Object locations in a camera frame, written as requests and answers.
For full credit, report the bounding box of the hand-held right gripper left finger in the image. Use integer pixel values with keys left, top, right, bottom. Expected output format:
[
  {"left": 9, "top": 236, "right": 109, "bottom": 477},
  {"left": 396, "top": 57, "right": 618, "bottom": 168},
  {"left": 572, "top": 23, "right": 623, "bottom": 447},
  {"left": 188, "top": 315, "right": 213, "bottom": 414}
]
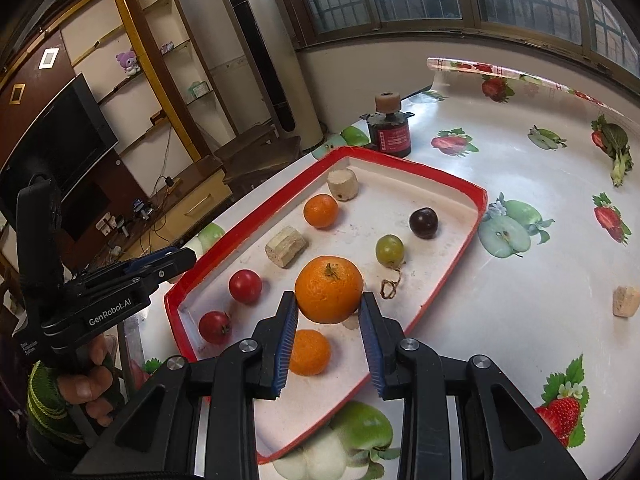
[{"left": 72, "top": 290, "right": 300, "bottom": 480}]

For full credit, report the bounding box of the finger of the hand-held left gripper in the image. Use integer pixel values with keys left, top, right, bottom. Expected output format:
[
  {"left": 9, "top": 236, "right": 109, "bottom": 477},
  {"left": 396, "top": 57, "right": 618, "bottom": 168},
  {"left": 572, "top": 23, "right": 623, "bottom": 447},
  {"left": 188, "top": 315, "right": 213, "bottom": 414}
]
[
  {"left": 120, "top": 246, "right": 181, "bottom": 275},
  {"left": 131, "top": 248, "right": 198, "bottom": 297}
]

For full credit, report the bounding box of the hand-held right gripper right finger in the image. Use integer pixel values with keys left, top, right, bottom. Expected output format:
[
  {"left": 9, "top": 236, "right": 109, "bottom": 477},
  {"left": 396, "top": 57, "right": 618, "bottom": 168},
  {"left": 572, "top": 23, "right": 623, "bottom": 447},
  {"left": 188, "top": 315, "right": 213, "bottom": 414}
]
[{"left": 359, "top": 291, "right": 588, "bottom": 480}]

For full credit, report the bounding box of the small orange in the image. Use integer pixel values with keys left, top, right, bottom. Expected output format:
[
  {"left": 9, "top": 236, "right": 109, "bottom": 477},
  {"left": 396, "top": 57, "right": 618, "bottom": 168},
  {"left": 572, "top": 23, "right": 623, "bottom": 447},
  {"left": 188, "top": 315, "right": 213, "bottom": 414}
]
[
  {"left": 289, "top": 329, "right": 332, "bottom": 377},
  {"left": 303, "top": 193, "right": 340, "bottom": 229}
]

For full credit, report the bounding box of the large orange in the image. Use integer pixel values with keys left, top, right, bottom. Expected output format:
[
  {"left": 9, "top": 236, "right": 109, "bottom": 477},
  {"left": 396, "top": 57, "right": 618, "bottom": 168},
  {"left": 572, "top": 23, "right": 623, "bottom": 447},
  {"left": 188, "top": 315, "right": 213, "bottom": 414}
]
[{"left": 294, "top": 255, "right": 364, "bottom": 324}]

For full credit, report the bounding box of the red tomato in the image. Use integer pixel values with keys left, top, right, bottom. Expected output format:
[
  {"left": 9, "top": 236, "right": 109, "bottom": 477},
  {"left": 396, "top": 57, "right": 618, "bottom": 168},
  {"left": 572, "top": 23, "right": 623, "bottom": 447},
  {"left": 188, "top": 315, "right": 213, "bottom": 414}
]
[
  {"left": 198, "top": 310, "right": 233, "bottom": 345},
  {"left": 228, "top": 269, "right": 263, "bottom": 305}
]

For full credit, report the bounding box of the cork piece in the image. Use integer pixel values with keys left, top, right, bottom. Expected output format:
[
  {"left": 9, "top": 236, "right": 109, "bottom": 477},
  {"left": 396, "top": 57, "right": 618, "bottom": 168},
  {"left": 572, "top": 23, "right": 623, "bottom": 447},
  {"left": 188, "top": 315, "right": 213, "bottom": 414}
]
[
  {"left": 327, "top": 169, "right": 359, "bottom": 202},
  {"left": 613, "top": 285, "right": 640, "bottom": 317},
  {"left": 265, "top": 226, "right": 308, "bottom": 264}
]

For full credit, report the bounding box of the green grape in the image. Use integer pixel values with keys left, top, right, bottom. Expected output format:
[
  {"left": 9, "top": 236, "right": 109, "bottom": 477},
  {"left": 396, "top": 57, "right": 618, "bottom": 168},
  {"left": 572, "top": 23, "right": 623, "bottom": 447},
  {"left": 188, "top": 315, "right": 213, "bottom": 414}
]
[{"left": 375, "top": 234, "right": 405, "bottom": 266}]

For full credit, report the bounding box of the dark purple plum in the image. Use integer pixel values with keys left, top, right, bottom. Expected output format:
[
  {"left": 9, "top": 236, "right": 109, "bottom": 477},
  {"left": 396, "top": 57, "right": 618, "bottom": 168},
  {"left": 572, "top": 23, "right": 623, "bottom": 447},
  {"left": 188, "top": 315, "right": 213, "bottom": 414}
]
[{"left": 409, "top": 207, "right": 439, "bottom": 239}]

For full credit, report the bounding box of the red rimmed white tray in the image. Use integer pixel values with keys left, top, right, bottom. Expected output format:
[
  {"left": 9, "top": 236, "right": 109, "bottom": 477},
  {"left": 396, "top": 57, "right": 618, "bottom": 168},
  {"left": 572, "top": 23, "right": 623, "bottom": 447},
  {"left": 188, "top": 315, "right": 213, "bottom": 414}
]
[{"left": 164, "top": 146, "right": 488, "bottom": 465}]

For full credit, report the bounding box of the person's left forearm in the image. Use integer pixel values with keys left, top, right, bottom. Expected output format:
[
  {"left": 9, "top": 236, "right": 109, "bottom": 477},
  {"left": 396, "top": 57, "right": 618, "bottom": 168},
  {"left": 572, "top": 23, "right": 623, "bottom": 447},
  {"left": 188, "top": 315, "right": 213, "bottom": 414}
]
[{"left": 22, "top": 360, "right": 96, "bottom": 466}]

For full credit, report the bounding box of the person's left hand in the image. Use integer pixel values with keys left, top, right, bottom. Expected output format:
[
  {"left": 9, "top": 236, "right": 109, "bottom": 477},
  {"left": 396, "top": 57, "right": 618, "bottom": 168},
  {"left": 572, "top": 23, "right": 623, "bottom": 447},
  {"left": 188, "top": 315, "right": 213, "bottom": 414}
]
[{"left": 55, "top": 332, "right": 126, "bottom": 428}]

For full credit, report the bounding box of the white power strip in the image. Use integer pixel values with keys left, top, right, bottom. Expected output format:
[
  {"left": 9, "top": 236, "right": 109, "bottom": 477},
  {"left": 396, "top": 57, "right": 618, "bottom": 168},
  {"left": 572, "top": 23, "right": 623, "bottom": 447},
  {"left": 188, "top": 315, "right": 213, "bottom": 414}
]
[{"left": 95, "top": 212, "right": 121, "bottom": 236}]

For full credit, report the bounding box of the brown twine piece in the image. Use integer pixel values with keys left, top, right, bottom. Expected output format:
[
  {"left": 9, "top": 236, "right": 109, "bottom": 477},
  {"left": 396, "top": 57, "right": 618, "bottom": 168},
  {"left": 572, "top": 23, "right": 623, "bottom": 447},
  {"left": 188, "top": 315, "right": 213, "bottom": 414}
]
[{"left": 377, "top": 266, "right": 405, "bottom": 300}]

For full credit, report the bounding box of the wooden television cabinet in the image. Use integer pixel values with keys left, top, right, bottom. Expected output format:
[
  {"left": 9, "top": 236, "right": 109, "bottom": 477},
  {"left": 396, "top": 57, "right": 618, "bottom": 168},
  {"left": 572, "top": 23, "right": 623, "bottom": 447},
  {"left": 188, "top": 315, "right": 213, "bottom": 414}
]
[{"left": 125, "top": 155, "right": 236, "bottom": 251}]

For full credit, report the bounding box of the black flat television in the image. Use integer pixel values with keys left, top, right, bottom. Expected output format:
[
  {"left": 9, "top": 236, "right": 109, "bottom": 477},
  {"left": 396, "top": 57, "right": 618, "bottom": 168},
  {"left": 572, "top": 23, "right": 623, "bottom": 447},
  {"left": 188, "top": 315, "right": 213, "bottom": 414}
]
[{"left": 0, "top": 72, "right": 120, "bottom": 201}]

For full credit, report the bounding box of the dark wooden stool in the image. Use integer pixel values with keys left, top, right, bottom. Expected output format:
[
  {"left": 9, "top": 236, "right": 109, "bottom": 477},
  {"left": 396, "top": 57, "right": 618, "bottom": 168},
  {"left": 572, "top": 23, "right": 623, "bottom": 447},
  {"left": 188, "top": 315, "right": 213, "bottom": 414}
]
[{"left": 214, "top": 125, "right": 303, "bottom": 196}]

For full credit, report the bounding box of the fruit printed tablecloth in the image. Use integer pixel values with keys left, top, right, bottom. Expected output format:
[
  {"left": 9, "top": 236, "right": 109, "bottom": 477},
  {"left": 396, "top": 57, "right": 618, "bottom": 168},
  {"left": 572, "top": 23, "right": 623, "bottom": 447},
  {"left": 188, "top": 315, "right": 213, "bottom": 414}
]
[{"left": 117, "top": 56, "right": 640, "bottom": 480}]

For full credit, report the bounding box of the purple plush toy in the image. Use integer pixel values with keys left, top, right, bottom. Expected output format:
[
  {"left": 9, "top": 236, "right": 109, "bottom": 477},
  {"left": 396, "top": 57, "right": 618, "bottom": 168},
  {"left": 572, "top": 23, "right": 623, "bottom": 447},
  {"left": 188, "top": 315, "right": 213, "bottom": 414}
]
[{"left": 116, "top": 49, "right": 141, "bottom": 77}]

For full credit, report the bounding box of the yellow framed wooden shelf unit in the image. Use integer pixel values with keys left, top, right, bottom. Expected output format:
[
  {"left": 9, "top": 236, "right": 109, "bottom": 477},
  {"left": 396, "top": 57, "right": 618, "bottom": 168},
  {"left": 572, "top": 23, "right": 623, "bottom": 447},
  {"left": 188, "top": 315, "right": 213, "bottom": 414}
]
[{"left": 50, "top": 0, "right": 236, "bottom": 211}]

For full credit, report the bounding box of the dark jar with cork lid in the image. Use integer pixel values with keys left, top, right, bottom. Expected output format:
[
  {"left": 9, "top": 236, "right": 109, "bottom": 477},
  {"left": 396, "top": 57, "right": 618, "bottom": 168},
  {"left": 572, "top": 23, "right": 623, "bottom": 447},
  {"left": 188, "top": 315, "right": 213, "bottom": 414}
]
[{"left": 367, "top": 91, "right": 413, "bottom": 158}]

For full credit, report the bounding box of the white tower air conditioner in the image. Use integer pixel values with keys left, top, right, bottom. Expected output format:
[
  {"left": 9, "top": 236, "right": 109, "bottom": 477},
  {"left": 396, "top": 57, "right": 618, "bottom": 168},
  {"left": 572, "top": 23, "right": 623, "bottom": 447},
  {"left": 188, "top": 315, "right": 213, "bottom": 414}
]
[{"left": 214, "top": 0, "right": 325, "bottom": 153}]

